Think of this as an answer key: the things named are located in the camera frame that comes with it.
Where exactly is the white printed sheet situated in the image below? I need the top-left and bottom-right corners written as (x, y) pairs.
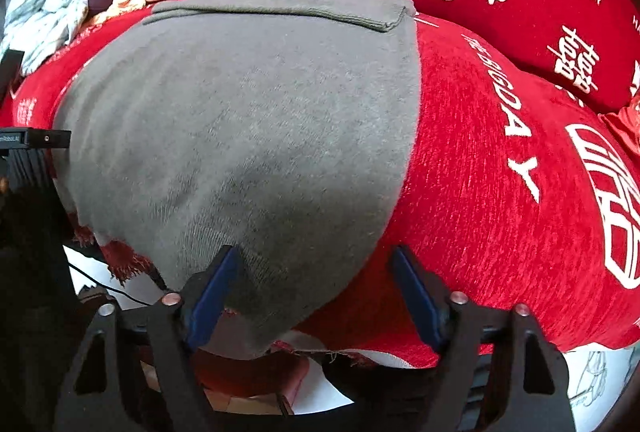
top-left (565, 347), bottom-right (632, 432)

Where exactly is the black chair back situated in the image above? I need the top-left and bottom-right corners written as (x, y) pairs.
top-left (0, 49), bottom-right (25, 98)

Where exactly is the red printed sofa seat cover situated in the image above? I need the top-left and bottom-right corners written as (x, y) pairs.
top-left (0, 6), bottom-right (640, 370)

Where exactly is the grey knit sweater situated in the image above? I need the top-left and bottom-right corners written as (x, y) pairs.
top-left (52, 0), bottom-right (423, 360)

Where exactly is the yellow floral cloth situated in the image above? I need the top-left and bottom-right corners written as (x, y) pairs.
top-left (82, 0), bottom-right (148, 31)

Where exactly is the black cable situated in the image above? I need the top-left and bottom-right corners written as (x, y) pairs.
top-left (67, 262), bottom-right (152, 307)

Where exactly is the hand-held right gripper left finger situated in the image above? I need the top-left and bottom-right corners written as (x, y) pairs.
top-left (52, 244), bottom-right (246, 432)

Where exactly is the red shiny cloth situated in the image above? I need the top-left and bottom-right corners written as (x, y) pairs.
top-left (600, 94), bottom-right (640, 159)

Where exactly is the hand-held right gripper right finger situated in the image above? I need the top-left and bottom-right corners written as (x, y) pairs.
top-left (390, 244), bottom-right (576, 432)

